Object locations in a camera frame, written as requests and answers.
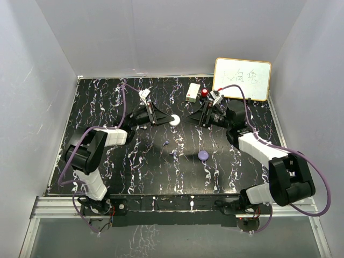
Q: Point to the white cardboard box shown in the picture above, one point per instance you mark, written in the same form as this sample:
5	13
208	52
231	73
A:
192	92

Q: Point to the white earbud charging case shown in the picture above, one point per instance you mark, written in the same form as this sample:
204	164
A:
176	120

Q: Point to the red emergency stop button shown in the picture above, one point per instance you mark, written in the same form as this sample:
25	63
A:
203	95

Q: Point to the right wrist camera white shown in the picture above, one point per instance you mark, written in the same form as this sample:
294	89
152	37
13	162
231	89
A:
217	97

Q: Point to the purple round earbud case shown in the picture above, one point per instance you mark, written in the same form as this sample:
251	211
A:
203	155

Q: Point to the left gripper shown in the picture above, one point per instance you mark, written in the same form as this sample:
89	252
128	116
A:
158	116

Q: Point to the aluminium frame rail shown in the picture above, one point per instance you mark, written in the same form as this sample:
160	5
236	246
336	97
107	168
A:
55	230

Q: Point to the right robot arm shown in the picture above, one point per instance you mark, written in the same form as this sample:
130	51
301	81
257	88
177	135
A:
289	176

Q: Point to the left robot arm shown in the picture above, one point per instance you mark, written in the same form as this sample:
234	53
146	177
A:
85	149

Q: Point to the white whiteboard yellow frame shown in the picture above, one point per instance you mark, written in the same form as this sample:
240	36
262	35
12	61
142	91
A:
234	78

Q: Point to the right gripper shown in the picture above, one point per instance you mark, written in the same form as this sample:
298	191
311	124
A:
202	116

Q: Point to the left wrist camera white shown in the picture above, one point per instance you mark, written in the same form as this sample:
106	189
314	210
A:
143	94

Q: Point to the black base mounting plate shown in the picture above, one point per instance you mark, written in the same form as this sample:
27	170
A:
134	210

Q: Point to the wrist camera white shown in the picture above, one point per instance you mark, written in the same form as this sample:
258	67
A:
217	97
143	94

